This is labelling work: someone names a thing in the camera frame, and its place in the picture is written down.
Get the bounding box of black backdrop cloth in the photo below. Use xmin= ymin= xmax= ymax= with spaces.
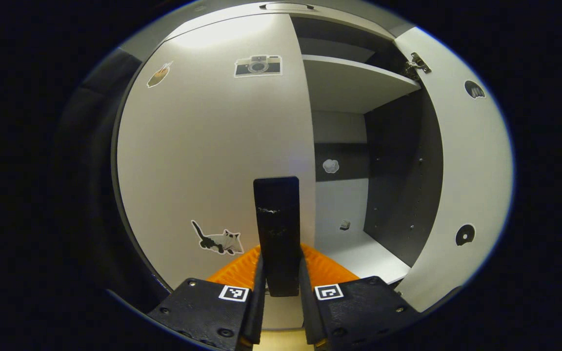
xmin=56 ymin=48 xmax=169 ymax=315

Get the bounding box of grey double-door shoe cabinet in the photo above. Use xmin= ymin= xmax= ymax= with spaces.
xmin=113 ymin=0 xmax=445 ymax=293

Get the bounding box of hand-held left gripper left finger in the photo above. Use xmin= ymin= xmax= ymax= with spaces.
xmin=147 ymin=245 xmax=266 ymax=351

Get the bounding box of black door handle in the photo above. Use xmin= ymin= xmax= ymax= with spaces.
xmin=253 ymin=176 xmax=303 ymax=297

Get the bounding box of metal door hinge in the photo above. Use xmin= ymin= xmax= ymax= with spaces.
xmin=404 ymin=52 xmax=432 ymax=81

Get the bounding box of grey cabinet shelf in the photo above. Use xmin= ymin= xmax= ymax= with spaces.
xmin=314 ymin=229 xmax=412 ymax=286
xmin=302 ymin=54 xmax=422 ymax=116

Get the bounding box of grey cabinet door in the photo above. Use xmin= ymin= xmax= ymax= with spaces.
xmin=115 ymin=13 xmax=317 ymax=330
xmin=392 ymin=27 xmax=514 ymax=313

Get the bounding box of slim cabinet top handle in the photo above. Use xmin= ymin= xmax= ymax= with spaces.
xmin=260 ymin=2 xmax=315 ymax=12

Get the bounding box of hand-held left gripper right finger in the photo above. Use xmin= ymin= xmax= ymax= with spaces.
xmin=299 ymin=243 xmax=421 ymax=349

